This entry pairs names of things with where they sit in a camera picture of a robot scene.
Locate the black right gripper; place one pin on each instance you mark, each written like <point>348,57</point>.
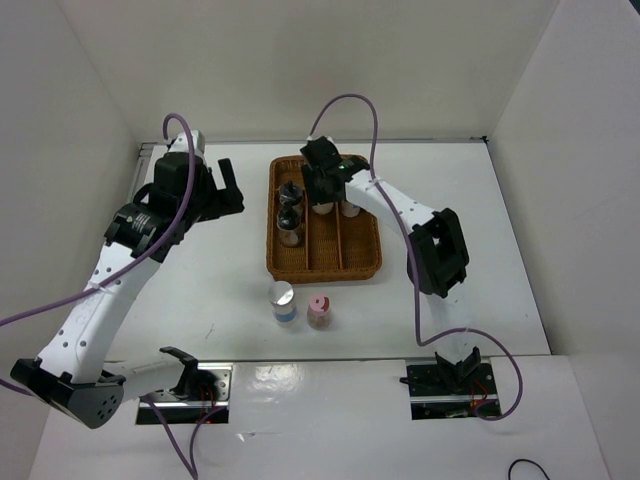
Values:
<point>315,195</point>

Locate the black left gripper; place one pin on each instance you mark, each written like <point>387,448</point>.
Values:
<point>227,200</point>

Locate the yellow-capped spice bottle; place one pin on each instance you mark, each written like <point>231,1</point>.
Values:
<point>323,208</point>

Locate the black-capped white spice bottle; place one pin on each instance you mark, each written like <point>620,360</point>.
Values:
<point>292,194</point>

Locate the silver-capped white spice bottle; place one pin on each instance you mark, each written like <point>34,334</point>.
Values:
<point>348,209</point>

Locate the black-capped brown spice bottle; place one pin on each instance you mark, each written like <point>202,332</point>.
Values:
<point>289,226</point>

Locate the pink-capped spice bottle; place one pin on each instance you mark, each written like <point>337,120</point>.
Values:
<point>319,312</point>

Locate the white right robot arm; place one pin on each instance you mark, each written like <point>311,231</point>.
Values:
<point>437,255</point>

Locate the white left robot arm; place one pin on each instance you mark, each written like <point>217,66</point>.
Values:
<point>72,373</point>

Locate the brown wicker divided tray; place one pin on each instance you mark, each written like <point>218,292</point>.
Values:
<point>332,247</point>

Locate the silver-capped blue-label bottle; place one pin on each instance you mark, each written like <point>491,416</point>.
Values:
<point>282,299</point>

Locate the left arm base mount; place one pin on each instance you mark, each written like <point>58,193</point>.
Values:
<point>206,399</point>

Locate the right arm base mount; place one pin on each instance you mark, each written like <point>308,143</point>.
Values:
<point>430,398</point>

